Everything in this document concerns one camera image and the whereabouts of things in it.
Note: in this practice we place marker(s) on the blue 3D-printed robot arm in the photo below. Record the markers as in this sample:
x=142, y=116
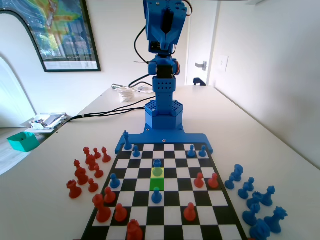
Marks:
x=163, y=100

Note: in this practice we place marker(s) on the blue chess king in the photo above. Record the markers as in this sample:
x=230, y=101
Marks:
x=127, y=141

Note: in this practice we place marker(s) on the blue chess pawn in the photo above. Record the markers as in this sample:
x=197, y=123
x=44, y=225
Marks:
x=191, y=151
x=114, y=182
x=135, y=152
x=229, y=183
x=243, y=192
x=202, y=151
x=156, y=196

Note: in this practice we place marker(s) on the red chess bishop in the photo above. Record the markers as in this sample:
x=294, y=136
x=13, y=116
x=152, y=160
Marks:
x=77, y=164
x=106, y=155

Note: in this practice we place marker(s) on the red chess pawn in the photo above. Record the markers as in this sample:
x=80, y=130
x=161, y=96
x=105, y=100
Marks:
x=199, y=180
x=98, y=172
x=120, y=213
x=96, y=153
x=190, y=212
x=213, y=181
x=109, y=195
x=92, y=185

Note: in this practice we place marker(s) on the red chess knight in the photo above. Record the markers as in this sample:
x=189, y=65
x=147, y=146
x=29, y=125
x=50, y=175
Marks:
x=81, y=176
x=91, y=162

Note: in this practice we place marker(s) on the red chess rook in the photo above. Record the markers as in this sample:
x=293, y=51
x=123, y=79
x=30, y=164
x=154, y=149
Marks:
x=134, y=230
x=74, y=190

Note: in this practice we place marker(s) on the tall red chess queen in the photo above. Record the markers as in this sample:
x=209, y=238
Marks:
x=101, y=208

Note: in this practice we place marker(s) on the large blue chess queen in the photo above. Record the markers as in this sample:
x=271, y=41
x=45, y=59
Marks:
x=276, y=220

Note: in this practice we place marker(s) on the small blue printed part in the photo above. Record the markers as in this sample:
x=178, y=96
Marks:
x=198, y=81

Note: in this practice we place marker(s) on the white paper packet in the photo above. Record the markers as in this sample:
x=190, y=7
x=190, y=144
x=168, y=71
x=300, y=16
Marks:
x=143, y=89

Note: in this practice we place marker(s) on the small metal cylinder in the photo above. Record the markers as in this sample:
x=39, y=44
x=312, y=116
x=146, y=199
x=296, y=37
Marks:
x=115, y=86

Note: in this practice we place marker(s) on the framed map poster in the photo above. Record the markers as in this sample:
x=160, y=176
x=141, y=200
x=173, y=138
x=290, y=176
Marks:
x=67, y=37

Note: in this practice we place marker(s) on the pile of papers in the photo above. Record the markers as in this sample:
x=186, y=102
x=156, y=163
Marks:
x=50, y=120

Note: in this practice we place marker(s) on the black and white chessboard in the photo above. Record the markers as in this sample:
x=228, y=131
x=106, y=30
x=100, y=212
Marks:
x=175, y=200

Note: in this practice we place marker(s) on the teal plastic box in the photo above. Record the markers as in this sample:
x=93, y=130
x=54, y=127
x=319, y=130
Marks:
x=25, y=143

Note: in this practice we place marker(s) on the blue arm base plate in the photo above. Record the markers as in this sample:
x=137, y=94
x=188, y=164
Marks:
x=175, y=137

